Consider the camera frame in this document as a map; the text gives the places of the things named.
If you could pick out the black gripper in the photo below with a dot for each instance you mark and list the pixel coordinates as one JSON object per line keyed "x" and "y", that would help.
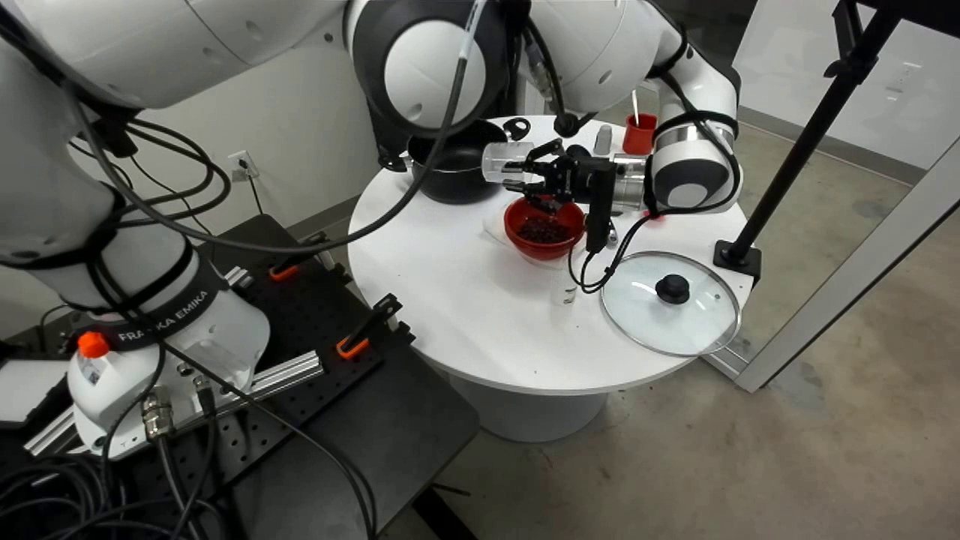
{"x": 557, "y": 192}

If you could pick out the red bowl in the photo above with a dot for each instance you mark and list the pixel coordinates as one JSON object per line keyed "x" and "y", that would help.
{"x": 544, "y": 236}

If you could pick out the grey salt shaker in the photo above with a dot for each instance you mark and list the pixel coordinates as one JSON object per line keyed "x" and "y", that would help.
{"x": 605, "y": 142}

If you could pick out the red cup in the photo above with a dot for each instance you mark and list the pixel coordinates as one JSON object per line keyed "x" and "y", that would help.
{"x": 640, "y": 135}

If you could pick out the black cooking pot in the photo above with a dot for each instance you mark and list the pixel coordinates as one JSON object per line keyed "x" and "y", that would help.
{"x": 457, "y": 171}

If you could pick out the small white bottle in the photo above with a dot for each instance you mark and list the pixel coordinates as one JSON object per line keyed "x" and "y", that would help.
{"x": 569, "y": 294}

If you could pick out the white round table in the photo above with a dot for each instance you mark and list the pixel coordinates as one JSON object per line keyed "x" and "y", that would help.
{"x": 489, "y": 320}

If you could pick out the glass pot lid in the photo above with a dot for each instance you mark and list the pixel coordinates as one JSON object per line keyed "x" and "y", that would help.
{"x": 670, "y": 304}

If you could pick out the black orange clamp front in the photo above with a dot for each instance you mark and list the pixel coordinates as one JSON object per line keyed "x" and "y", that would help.
{"x": 357, "y": 341}

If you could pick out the black orange clamp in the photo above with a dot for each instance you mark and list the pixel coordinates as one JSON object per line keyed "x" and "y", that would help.
{"x": 292, "y": 268}
{"x": 357, "y": 341}

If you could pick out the black orange clamp rear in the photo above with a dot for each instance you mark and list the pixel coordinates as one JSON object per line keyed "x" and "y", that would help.
{"x": 292, "y": 268}

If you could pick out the black breadboard mounting plate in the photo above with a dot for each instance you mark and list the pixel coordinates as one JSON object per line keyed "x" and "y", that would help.
{"x": 339, "y": 453}

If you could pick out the black tripod stand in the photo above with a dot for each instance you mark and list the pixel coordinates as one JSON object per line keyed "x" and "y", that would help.
{"x": 862, "y": 31}

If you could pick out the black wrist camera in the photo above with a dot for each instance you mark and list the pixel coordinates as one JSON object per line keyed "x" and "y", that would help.
{"x": 600, "y": 185}

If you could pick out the wall power outlet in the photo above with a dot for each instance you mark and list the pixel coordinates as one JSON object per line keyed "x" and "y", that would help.
{"x": 241, "y": 165}

